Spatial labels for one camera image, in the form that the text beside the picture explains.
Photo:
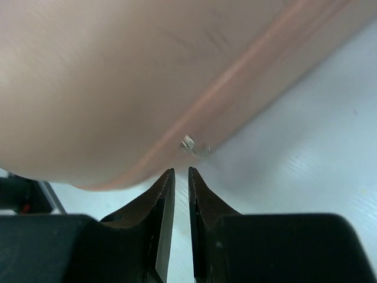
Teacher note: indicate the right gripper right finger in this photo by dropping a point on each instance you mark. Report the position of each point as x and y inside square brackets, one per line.
[295, 247]

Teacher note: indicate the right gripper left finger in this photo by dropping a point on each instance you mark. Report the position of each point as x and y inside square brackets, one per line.
[131, 244]

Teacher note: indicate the pink hard-shell suitcase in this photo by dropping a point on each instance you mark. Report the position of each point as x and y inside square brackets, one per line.
[105, 94]

